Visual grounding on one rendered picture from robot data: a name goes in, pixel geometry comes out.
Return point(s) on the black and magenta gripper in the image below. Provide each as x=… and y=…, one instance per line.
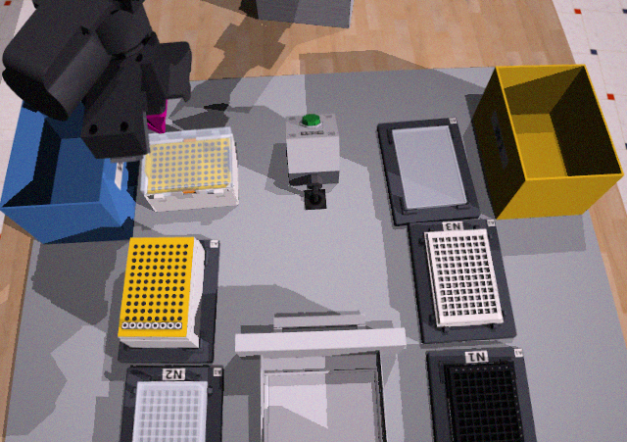
x=179, y=58

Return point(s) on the blue open-top bin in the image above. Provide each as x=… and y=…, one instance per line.
x=50, y=164

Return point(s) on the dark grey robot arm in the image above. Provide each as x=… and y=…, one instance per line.
x=52, y=63

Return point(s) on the grey bench mat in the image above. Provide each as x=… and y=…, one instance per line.
x=277, y=259

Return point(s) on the yellow open-top bin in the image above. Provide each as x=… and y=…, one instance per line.
x=559, y=132

